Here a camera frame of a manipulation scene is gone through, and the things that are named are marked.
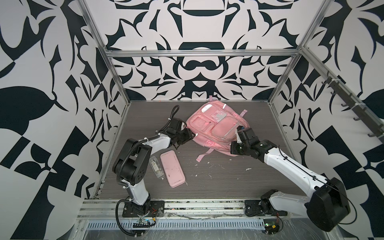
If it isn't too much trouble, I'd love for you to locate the pink student backpack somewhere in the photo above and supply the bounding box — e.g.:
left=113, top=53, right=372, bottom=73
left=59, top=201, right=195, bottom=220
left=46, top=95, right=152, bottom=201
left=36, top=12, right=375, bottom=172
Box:
left=187, top=97, right=250, bottom=162

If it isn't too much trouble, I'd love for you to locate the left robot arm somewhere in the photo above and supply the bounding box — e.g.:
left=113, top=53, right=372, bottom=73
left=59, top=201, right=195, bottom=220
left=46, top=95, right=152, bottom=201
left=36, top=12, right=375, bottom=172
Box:
left=113, top=118, right=196, bottom=207

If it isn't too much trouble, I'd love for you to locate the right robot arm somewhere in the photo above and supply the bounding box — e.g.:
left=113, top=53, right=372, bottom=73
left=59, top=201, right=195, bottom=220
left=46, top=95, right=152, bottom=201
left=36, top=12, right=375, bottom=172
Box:
left=231, top=127, right=352, bottom=232

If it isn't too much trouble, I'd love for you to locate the clear plastic small case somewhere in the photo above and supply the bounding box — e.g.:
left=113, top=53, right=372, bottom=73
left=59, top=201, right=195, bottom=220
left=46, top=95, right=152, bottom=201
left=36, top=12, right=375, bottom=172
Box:
left=149, top=156, right=165, bottom=180

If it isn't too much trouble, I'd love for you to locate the pink pencil case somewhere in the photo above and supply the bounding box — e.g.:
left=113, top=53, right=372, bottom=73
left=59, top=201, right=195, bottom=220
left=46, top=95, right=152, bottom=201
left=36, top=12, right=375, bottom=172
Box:
left=160, top=150, right=186, bottom=188

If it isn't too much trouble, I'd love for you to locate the right electronics board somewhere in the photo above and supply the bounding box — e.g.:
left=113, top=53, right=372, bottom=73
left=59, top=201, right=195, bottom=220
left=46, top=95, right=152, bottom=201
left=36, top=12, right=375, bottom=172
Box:
left=263, top=220, right=283, bottom=236

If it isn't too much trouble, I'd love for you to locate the electronics board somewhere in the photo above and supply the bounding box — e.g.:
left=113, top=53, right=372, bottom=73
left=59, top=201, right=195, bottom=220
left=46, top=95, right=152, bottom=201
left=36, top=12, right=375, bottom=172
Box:
left=263, top=220, right=283, bottom=236
left=132, top=219, right=156, bottom=228

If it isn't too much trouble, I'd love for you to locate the left electronics board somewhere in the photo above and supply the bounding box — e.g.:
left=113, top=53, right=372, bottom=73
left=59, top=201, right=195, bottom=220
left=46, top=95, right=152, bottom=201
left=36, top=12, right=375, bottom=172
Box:
left=132, top=219, right=156, bottom=228

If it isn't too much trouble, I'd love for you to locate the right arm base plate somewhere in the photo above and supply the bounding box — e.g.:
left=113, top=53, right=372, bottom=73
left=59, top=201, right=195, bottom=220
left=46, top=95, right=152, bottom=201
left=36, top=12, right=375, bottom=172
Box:
left=244, top=200, right=288, bottom=217

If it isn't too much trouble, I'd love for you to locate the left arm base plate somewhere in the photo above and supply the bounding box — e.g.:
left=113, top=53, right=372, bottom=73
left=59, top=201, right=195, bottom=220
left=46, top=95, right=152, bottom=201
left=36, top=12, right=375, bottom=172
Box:
left=122, top=200, right=165, bottom=218

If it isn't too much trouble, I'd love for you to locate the white slotted cable duct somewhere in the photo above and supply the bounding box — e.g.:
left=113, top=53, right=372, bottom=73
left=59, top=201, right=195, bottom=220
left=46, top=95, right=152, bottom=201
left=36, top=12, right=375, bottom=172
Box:
left=87, top=219, right=265, bottom=231

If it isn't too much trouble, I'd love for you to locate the black corrugated cable left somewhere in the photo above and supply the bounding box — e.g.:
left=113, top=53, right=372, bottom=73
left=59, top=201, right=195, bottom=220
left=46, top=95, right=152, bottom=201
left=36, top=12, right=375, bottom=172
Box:
left=115, top=199, right=145, bottom=238

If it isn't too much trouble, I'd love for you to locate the aluminium front rail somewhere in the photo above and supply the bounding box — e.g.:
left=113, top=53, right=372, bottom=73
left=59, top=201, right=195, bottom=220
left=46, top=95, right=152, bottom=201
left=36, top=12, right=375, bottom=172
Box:
left=76, top=197, right=332, bottom=220

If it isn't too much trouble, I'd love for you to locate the black coat hook rail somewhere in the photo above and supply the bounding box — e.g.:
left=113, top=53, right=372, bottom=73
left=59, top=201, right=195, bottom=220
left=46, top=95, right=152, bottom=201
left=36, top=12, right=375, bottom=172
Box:
left=322, top=71, right=384, bottom=144

